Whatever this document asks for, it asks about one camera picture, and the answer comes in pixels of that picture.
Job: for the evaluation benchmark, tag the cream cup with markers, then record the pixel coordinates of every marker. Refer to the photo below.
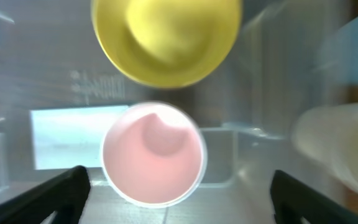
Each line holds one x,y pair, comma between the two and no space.
328,135

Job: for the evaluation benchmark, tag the small yellow bowl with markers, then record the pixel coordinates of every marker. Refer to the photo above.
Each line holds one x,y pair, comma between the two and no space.
166,43

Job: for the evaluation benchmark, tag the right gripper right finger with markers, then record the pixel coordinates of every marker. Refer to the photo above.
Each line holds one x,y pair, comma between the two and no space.
293,201

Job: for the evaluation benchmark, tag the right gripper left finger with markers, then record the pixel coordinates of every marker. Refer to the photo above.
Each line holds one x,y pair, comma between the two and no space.
65,194

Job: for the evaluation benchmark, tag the pink cup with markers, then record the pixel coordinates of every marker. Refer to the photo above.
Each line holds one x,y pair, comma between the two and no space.
154,155

